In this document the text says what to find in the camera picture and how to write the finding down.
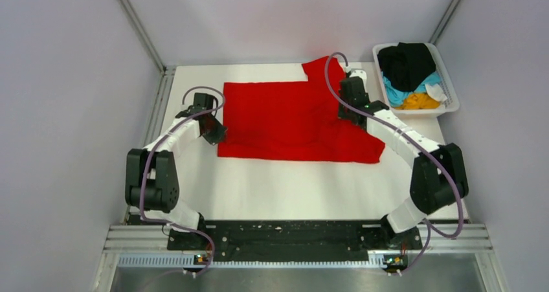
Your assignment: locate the red t shirt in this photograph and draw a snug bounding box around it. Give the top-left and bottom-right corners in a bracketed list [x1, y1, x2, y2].
[218, 57, 385, 164]

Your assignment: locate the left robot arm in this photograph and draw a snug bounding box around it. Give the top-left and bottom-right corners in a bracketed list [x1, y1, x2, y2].
[124, 86, 227, 249]

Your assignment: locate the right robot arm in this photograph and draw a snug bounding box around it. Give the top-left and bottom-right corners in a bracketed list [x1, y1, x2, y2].
[337, 76, 469, 248]

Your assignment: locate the light blue t shirt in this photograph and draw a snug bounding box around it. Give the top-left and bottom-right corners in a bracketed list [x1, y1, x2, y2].
[381, 72, 442, 107]

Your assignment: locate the black t shirt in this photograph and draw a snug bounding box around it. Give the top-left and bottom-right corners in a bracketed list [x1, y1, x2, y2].
[377, 43, 436, 92]

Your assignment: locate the yellow t shirt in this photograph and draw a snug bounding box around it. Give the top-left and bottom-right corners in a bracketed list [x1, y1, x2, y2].
[394, 93, 441, 110]

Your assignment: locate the white cloth in basket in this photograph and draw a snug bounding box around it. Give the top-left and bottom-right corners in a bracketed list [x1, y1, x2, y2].
[425, 84, 448, 104]

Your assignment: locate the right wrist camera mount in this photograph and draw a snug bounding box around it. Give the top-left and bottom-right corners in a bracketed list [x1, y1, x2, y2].
[346, 69, 368, 83]

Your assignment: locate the left aluminium corner post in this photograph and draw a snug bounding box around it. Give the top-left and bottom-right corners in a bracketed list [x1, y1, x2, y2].
[117, 0, 166, 74]

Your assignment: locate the aluminium corner post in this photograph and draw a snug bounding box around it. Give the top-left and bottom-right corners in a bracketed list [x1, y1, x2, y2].
[429, 0, 463, 44]
[117, 0, 166, 74]

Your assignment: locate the right aluminium corner post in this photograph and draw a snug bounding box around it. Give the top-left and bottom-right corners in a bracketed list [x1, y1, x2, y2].
[429, 0, 463, 44]

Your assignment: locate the aluminium frame rail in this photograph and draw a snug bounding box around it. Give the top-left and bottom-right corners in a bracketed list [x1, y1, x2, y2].
[91, 66, 176, 291]

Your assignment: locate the white cable duct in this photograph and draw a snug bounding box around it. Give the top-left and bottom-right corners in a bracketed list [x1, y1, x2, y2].
[118, 254, 403, 269]

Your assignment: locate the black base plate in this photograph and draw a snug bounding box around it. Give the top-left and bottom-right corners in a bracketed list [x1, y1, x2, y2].
[167, 220, 423, 262]

